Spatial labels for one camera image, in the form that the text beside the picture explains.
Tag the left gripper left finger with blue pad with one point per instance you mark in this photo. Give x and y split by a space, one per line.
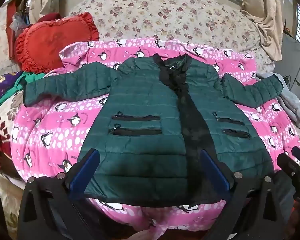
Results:
80 175

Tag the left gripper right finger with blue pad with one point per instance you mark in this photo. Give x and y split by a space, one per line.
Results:
219 175

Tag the dark green puffer jacket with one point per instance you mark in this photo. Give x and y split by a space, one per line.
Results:
159 116

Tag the grey fleece garment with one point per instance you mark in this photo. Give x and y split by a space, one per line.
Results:
288 100

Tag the grey cabinet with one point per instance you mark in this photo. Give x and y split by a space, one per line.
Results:
289 66

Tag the green garment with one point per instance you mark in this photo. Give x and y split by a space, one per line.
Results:
22 81

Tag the purple cloth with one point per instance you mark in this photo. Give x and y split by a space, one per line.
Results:
7 81

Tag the red ruffled heart pillow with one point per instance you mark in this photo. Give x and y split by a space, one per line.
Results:
37 47

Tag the beige curtain right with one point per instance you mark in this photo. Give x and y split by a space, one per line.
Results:
267 16

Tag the floral bed sheet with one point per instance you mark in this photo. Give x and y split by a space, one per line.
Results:
209 22

